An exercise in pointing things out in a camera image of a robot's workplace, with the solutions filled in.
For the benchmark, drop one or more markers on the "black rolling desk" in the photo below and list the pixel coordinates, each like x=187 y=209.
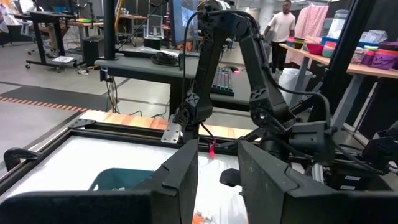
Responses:
x=46 y=18

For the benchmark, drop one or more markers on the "silver metal bracket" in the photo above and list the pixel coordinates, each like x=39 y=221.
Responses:
x=171 y=132

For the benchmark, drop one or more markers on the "white trash bag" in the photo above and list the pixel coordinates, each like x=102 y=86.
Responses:
x=293 y=84

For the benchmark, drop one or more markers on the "person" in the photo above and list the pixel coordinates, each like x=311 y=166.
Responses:
x=281 y=25

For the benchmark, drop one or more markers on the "black control box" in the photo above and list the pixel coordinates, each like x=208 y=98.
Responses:
x=357 y=180

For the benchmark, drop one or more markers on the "orange plastic spider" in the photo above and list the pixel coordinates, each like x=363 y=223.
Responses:
x=199 y=218

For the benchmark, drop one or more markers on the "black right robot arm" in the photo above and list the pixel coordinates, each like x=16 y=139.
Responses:
x=217 y=62

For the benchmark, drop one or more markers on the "pink hanging cloth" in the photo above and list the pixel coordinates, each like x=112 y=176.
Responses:
x=311 y=28

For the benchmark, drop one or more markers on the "stack of coloured bowls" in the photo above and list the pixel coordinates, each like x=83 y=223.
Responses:
x=329 y=49

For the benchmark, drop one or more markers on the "red tape tag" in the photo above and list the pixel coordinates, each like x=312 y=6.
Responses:
x=212 y=149

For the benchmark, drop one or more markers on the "desk computer monitor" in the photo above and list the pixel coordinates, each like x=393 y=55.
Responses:
x=183 y=18

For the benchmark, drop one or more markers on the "white plastic skeleton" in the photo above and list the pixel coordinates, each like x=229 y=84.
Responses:
x=117 y=188

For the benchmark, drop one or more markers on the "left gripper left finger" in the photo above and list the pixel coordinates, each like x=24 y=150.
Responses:
x=177 y=180

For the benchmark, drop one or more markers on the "grey desk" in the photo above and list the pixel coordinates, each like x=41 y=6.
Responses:
x=140 y=67

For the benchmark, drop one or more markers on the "long wooden table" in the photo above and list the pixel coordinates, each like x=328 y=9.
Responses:
x=357 y=68

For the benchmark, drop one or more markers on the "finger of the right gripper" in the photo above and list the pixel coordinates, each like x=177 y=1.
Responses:
x=230 y=177

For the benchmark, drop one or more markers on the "pink plastic bowl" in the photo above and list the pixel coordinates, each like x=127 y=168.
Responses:
x=314 y=48

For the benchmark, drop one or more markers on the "purple pumpkin bucket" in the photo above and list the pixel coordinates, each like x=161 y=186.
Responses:
x=384 y=59

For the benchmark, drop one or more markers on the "backlit black keyboard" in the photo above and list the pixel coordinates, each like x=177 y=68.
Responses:
x=223 y=81

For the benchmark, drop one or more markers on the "black box speaker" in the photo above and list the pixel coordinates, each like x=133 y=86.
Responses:
x=92 y=49

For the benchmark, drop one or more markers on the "black table clamp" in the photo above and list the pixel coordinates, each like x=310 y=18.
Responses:
x=18 y=155

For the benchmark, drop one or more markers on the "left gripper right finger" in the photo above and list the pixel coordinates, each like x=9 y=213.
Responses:
x=264 y=180

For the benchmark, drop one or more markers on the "black monitor pole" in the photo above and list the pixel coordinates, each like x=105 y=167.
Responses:
x=109 y=28

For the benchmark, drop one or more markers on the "teal plastic bin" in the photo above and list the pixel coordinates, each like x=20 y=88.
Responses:
x=124 y=179

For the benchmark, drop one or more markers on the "black computer mouse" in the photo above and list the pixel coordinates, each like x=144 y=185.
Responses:
x=234 y=69

